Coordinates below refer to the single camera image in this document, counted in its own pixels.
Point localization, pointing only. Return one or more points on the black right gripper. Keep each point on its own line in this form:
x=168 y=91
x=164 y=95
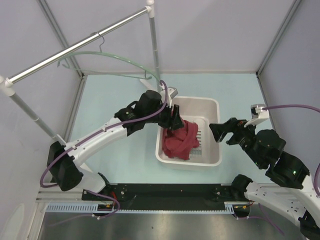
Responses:
x=233 y=125

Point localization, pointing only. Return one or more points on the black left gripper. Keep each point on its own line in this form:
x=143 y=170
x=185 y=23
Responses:
x=175 y=118

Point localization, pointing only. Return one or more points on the red tank top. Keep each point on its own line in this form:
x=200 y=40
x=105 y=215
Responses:
x=179 y=143

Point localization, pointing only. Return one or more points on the mint green plastic hanger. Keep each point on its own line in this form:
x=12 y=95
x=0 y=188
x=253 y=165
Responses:
x=102 y=62

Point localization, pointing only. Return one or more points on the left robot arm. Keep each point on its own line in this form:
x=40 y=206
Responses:
x=65 y=161

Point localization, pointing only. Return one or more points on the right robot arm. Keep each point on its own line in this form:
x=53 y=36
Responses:
x=266 y=149

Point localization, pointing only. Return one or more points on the white plastic basket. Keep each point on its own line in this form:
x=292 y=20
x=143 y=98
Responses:
x=202 y=111

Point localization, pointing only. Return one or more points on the metal clothes rack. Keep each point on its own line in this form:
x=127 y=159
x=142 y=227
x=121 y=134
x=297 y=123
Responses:
x=20 y=145

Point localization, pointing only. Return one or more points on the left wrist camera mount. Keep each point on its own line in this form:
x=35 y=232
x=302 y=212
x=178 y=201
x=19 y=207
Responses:
x=171 y=93

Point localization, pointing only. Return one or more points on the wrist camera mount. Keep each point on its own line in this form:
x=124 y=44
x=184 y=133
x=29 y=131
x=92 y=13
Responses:
x=171 y=93
x=258 y=115

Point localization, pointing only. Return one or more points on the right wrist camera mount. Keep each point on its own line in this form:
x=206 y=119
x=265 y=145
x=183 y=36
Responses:
x=258 y=115

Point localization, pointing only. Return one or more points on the white slotted cable duct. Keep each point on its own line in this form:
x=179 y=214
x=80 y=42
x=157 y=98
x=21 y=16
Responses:
x=103 y=208

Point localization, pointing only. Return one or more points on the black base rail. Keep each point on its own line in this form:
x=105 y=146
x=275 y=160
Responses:
x=160 y=196

